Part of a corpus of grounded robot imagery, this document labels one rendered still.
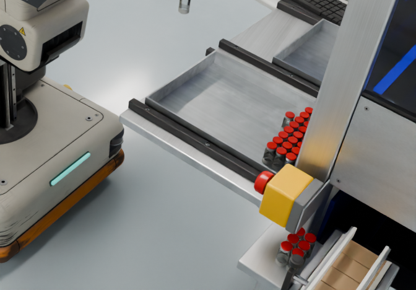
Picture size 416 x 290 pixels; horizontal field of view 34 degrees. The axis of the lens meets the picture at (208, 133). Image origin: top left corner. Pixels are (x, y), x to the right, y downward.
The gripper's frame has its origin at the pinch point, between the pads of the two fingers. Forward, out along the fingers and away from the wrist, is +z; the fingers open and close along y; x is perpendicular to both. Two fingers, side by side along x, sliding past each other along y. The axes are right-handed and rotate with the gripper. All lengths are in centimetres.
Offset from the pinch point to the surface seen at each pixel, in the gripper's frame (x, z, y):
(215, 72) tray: 13.6, 25.1, 5.8
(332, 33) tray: 47, 24, 27
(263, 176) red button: -28.5, 11.9, 27.9
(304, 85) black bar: 18.2, 23.2, 26.0
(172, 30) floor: 158, 113, -55
